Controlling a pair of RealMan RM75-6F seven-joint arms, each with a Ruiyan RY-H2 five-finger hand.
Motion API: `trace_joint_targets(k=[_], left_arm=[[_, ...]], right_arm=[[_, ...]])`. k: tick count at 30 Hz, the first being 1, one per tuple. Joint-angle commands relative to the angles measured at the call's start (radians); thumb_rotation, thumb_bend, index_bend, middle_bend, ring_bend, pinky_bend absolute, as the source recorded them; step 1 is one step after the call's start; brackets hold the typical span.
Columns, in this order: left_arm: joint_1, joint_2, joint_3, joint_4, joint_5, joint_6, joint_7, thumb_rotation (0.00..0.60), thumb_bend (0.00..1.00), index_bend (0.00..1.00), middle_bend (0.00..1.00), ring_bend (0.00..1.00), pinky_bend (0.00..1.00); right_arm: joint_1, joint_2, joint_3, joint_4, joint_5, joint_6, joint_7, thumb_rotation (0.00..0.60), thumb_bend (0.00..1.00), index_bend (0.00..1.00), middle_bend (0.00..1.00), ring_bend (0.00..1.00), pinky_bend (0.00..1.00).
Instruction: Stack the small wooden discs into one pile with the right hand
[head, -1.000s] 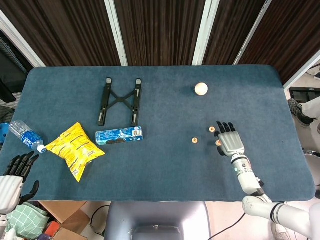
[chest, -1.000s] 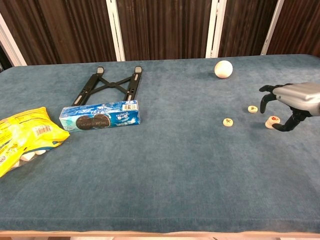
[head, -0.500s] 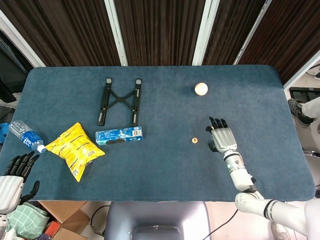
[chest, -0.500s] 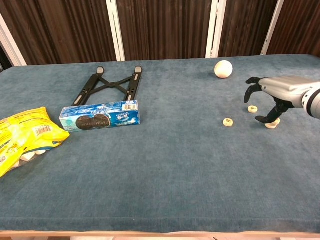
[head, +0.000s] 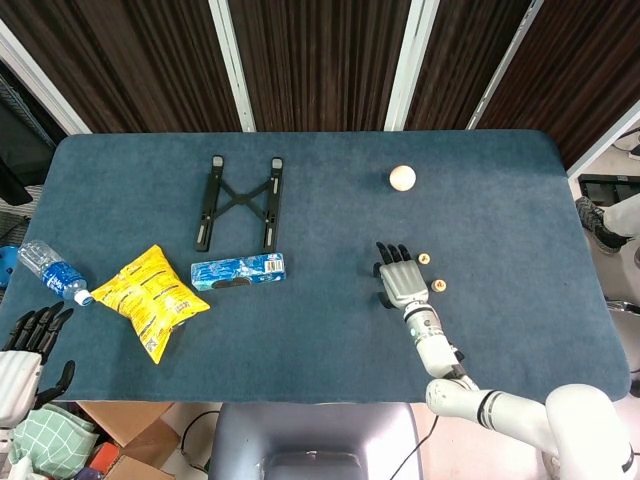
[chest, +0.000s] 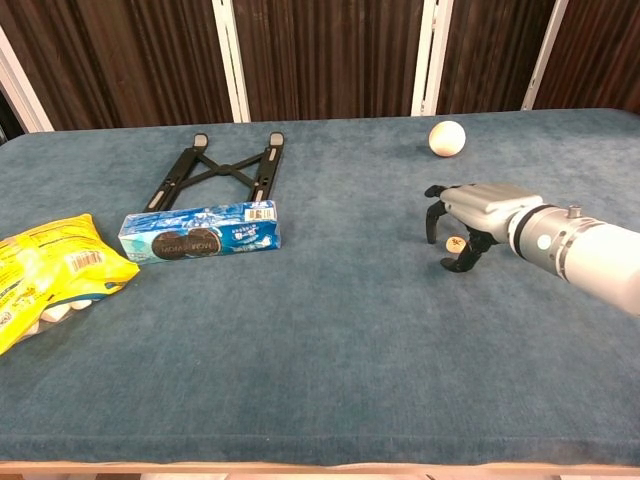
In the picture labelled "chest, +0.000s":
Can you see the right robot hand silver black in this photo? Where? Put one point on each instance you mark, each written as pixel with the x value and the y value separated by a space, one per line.
pixel 485 210

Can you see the round chess piece green character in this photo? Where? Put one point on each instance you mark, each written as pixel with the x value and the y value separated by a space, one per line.
pixel 454 244

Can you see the pale wooden ball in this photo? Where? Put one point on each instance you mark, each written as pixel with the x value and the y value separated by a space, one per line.
pixel 447 139

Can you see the dark brown partition panel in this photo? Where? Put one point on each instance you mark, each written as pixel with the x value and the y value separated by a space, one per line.
pixel 600 50
pixel 125 60
pixel 490 55
pixel 330 60

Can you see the blue table cloth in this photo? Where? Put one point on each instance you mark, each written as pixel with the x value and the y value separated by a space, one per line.
pixel 300 325

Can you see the black folding laptop stand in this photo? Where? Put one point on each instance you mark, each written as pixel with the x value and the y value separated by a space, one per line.
pixel 225 169

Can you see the blue cookie box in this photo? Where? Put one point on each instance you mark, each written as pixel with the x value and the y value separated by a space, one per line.
pixel 200 235

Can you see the yellow snack bag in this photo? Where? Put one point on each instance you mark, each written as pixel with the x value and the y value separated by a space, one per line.
pixel 50 270

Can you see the white partition frame post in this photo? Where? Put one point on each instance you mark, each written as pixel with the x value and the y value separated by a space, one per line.
pixel 544 55
pixel 431 60
pixel 22 100
pixel 231 60

